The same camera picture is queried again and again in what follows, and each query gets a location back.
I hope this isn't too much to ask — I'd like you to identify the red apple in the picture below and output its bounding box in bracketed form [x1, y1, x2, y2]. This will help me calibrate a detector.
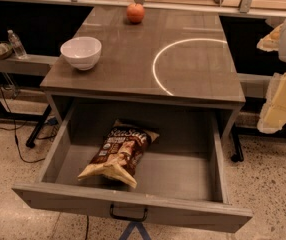
[126, 3, 145, 24]

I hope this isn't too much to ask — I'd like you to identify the grey side bench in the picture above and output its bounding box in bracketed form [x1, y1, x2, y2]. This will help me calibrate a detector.
[0, 54, 57, 76]

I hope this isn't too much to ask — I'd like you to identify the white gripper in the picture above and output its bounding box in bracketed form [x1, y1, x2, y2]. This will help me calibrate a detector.
[257, 19, 286, 134]

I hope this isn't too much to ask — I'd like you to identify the white ceramic bowl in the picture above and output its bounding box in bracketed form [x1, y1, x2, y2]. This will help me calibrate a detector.
[60, 37, 102, 71]

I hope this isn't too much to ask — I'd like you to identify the clear plastic water bottle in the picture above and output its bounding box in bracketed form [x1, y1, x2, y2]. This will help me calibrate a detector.
[7, 30, 27, 59]

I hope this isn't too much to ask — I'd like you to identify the blue tape cross marker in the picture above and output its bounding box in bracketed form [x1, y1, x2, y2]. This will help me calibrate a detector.
[118, 221, 152, 240]

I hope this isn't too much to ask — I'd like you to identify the black metal drawer handle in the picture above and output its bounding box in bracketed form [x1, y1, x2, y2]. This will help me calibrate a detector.
[109, 204, 148, 222]

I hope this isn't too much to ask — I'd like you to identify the black floor cable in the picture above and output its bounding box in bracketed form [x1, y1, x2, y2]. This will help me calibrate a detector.
[0, 48, 59, 164]

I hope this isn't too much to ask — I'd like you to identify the brown sea salt chip bag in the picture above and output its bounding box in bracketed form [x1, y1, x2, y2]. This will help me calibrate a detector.
[78, 119, 159, 188]

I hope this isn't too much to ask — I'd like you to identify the grey wooden counter cabinet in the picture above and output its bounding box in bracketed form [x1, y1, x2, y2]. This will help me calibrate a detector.
[41, 6, 245, 137]

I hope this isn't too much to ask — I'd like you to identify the grey wooden open drawer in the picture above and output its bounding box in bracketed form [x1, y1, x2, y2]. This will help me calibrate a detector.
[13, 99, 252, 233]

